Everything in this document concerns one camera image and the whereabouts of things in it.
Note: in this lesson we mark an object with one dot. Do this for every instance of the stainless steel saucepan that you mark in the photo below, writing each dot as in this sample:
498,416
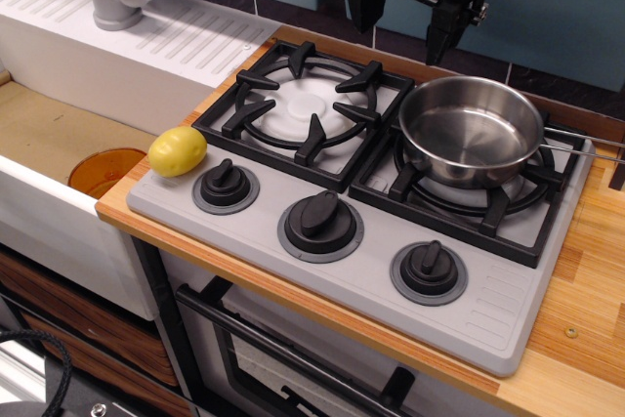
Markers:
474,133

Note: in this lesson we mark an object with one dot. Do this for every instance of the yellow plastic potato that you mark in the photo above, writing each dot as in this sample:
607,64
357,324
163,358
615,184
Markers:
176,151

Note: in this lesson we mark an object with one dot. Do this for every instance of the black middle stove knob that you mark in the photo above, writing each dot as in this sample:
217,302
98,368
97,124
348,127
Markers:
320,229

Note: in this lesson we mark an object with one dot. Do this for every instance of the black stove knob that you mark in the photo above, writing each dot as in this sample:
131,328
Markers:
429,274
225,189
320,229

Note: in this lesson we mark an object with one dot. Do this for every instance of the black left stove knob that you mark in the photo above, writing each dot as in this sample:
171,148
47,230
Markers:
225,189

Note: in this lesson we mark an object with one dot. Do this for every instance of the black right stove knob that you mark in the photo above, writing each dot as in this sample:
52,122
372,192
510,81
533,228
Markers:
429,274

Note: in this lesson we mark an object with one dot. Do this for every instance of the grey toy stove top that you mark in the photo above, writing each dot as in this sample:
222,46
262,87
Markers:
488,326

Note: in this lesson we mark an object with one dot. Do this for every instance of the black left burner grate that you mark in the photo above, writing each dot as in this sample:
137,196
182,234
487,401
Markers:
304,113

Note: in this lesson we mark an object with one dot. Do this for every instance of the black burner grate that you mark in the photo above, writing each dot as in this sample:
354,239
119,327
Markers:
514,221
304,113

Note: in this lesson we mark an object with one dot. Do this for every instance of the black right burner grate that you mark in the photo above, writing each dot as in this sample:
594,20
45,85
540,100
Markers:
514,221

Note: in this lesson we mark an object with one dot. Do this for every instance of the white toy sink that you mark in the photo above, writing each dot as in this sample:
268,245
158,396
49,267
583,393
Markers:
70,89

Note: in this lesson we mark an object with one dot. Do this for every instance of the orange plastic bowl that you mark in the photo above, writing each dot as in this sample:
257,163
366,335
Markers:
99,172

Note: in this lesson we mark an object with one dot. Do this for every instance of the wooden drawer fronts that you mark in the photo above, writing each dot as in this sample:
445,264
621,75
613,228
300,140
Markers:
117,350

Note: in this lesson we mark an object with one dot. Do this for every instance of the oven door with black handle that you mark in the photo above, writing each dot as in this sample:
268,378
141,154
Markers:
279,363

